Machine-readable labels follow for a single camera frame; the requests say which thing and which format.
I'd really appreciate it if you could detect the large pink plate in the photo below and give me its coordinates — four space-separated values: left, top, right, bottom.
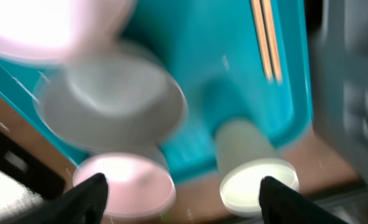
0 0 137 64

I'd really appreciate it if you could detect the left wooden chopstick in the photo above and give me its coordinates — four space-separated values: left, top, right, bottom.
251 0 274 82

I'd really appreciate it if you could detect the small pink bowl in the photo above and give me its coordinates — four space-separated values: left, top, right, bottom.
72 144 176 220

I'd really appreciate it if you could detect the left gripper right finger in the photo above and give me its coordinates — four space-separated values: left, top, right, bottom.
259 176 346 224

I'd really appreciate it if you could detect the black tray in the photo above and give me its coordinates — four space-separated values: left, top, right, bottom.
0 132 66 200

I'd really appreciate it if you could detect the pile of rice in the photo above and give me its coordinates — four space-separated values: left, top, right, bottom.
0 171 44 222

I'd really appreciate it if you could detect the grey dishwasher rack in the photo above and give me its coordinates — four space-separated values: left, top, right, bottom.
305 0 368 185

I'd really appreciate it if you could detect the white cup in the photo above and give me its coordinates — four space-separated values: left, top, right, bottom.
214 118 300 217

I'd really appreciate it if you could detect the teal plastic tray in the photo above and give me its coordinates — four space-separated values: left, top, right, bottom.
0 1 313 183

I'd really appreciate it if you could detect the grey bowl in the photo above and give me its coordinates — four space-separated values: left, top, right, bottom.
34 40 188 153

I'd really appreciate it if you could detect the wooden chopstick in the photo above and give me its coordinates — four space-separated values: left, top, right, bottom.
262 0 283 84
251 0 274 82

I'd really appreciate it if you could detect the right wooden chopstick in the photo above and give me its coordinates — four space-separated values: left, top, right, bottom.
262 0 283 84

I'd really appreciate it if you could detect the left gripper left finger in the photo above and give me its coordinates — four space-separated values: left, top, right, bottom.
12 173 108 224

